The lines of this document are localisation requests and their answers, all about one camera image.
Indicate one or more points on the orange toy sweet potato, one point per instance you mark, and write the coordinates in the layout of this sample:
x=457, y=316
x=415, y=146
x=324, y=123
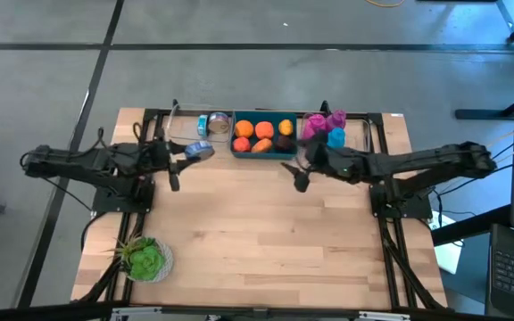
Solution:
x=262, y=145

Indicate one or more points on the yellow toy lemon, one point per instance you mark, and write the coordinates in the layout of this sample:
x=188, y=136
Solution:
x=286, y=127

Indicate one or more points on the black aluminium table frame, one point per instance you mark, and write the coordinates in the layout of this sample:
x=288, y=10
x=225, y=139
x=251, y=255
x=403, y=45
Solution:
x=391, y=267

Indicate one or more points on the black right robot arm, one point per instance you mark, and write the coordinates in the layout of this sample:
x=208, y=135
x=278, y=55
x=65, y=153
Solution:
x=431, y=162

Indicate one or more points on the magenta plastic bottle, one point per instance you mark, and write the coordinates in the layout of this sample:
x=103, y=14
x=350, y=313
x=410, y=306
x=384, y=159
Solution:
x=336, y=119

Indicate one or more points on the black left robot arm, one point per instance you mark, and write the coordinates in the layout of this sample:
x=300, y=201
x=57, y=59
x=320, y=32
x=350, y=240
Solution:
x=87, y=165

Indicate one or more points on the blue label tin can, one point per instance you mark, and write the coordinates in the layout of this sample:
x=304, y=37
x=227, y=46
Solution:
x=200, y=150

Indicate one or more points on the black desk leg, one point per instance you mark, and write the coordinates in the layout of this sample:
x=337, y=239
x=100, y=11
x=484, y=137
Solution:
x=484, y=113

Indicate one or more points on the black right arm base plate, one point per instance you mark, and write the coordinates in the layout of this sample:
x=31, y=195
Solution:
x=417, y=209

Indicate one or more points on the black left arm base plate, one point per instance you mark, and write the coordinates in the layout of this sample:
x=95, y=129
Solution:
x=105, y=206

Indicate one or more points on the blocky orange toy fruit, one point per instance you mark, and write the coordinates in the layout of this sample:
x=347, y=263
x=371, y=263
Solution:
x=264, y=130

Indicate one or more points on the round orange toy fruit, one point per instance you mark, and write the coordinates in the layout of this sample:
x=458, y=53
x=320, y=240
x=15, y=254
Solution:
x=244, y=129

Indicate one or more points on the clear plastic container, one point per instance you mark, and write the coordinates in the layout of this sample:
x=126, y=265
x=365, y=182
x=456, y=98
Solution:
x=362, y=129
x=181, y=129

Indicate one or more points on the pink plastic bottle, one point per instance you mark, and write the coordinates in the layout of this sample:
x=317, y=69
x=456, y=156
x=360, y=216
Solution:
x=314, y=125

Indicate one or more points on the teal plastic bin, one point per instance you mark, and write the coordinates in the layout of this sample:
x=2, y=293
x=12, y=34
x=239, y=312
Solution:
x=239, y=157

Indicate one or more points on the blue plastic bottle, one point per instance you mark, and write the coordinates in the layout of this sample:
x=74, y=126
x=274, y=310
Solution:
x=336, y=138

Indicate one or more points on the potted green succulent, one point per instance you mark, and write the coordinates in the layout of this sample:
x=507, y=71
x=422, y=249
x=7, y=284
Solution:
x=145, y=263

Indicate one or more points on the colourful label tin can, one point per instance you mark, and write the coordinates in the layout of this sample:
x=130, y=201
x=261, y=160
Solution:
x=219, y=123

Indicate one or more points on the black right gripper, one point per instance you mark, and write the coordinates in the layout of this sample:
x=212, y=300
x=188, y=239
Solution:
x=337, y=162

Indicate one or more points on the red-orange toy fruit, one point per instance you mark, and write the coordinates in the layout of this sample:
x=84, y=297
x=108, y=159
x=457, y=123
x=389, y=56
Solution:
x=241, y=145

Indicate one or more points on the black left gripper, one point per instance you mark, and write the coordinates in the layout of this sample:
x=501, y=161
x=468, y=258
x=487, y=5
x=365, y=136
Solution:
x=156, y=156

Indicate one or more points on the dark maroon toy fruit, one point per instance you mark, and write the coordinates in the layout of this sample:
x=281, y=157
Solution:
x=285, y=143

